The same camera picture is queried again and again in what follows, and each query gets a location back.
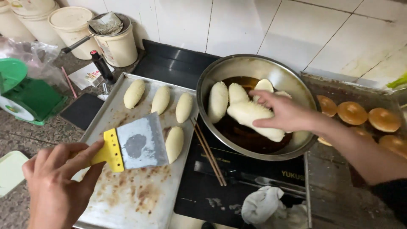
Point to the green kitchen scale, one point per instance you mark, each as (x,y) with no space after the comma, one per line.
(35,98)

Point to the stained metal baking tray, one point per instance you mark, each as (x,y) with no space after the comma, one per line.
(152,197)

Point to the black bottle with red cap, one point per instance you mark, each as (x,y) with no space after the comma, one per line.
(102,67)

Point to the pale green plastic lid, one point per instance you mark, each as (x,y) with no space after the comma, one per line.
(11,171)

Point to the black flat panel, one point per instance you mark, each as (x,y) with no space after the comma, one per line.
(171,63)

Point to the long raw dough piece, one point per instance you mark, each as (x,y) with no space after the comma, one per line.
(251,116)

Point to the pink stick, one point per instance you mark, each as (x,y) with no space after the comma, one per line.
(69,82)

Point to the clear plastic bag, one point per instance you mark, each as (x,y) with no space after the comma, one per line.
(41,60)

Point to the wooden chopstick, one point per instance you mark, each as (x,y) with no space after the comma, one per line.
(211,153)
(206,153)

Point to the white cloth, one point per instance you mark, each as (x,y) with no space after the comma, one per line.
(260,203)

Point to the person's black sleeve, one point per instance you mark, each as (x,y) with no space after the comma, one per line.
(392,197)

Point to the white bucket with metal rim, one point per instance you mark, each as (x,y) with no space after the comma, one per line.
(119,47)

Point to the white lidded plastic bucket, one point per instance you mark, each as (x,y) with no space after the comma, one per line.
(71,28)

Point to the greasy metal tray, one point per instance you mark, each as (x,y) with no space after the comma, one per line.
(334,197)

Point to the black flat pad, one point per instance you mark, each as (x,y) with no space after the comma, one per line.
(82,111)

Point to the green plastic item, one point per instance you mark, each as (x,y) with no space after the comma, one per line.
(397,82)

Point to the white paper packet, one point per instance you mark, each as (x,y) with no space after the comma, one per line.
(84,78)

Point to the small metal clip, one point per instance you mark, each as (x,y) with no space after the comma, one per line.
(103,91)

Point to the group of golden fried buns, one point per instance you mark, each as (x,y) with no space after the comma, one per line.
(352,113)

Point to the person's left hand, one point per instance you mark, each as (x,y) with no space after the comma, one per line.
(54,187)

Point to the steel bowl with oil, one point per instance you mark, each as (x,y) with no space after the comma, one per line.
(241,65)

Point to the black induction cooker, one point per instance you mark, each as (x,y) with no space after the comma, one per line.
(203,197)

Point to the person's right hand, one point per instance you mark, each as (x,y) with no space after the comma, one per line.
(289,114)

